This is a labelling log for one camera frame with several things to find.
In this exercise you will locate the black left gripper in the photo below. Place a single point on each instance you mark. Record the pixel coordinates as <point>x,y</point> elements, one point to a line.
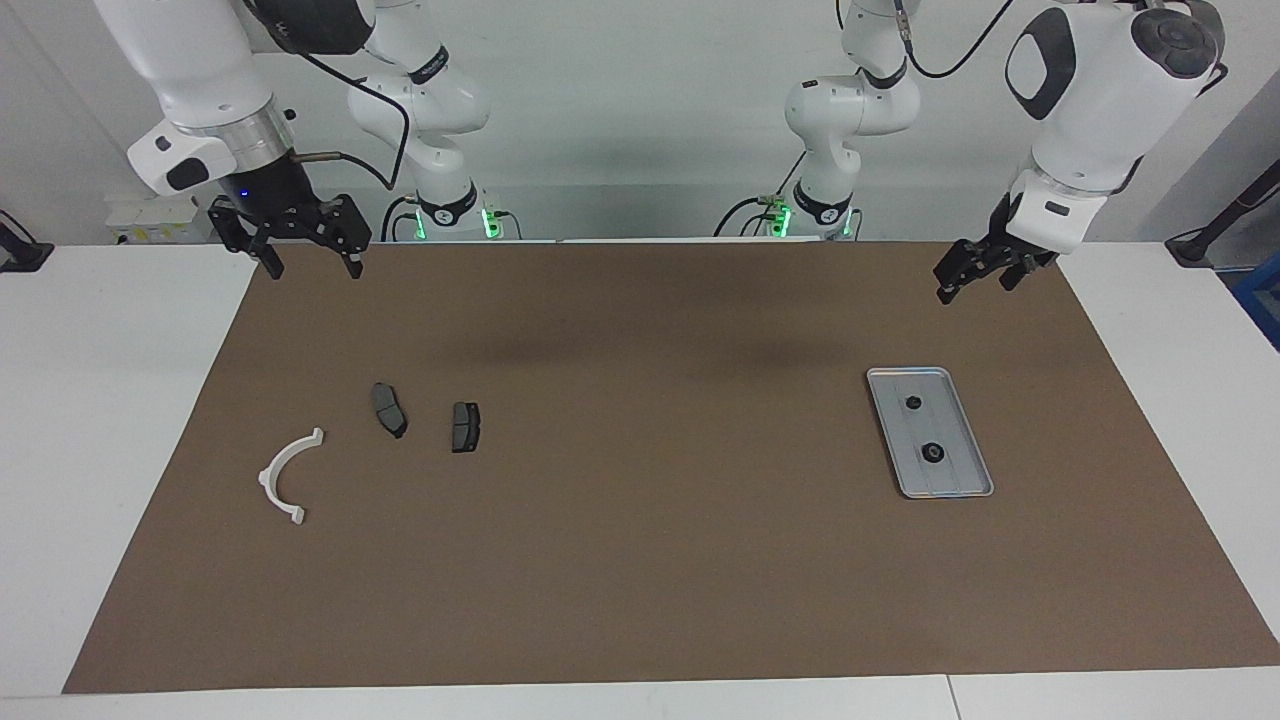
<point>1005,245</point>

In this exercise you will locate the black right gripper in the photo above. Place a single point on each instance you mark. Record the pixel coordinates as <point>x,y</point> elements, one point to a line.
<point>275,195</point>

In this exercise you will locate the large black bearing gear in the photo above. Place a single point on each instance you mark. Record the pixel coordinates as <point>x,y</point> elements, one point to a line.
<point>932,453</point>

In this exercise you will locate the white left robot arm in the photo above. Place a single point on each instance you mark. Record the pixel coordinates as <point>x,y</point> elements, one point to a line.
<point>1090,110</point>

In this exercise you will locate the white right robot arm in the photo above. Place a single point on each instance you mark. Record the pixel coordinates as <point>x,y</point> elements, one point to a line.
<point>180,50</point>

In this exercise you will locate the silver metal tray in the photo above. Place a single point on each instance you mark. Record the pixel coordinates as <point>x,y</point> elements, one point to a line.
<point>950,420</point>

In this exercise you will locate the white box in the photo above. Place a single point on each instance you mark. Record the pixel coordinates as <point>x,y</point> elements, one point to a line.
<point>150,220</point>

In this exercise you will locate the long grey brake pad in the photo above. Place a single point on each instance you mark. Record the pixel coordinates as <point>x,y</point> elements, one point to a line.
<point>390,410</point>

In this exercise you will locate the black angled stand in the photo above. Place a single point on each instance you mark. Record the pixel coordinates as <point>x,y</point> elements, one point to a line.
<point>1195,247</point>

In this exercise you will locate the short dark brake pad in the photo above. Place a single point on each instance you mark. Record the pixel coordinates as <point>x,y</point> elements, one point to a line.
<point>466,427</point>

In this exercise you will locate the blue crate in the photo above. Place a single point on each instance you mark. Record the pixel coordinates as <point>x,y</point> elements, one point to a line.
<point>1262,300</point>

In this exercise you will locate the brown table mat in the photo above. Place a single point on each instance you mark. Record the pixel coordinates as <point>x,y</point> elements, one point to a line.
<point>640,560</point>

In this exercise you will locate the white semicircular plastic bracket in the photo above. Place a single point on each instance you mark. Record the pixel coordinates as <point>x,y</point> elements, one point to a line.
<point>266,480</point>

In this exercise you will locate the black clamp mount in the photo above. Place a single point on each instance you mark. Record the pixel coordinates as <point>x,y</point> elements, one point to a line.
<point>20,255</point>

